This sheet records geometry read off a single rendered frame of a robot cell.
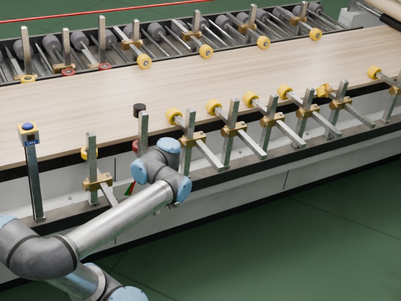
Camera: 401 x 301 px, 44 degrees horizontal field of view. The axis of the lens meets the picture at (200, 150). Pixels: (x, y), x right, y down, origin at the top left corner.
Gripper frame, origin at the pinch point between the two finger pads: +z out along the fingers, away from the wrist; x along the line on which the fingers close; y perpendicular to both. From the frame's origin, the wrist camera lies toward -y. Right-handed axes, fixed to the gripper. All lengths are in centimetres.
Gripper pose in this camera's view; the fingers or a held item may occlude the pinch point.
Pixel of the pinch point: (161, 209)
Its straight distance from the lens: 214.7
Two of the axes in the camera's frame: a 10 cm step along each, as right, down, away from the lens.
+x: 8.2, -2.8, 5.0
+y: 5.7, 5.4, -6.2
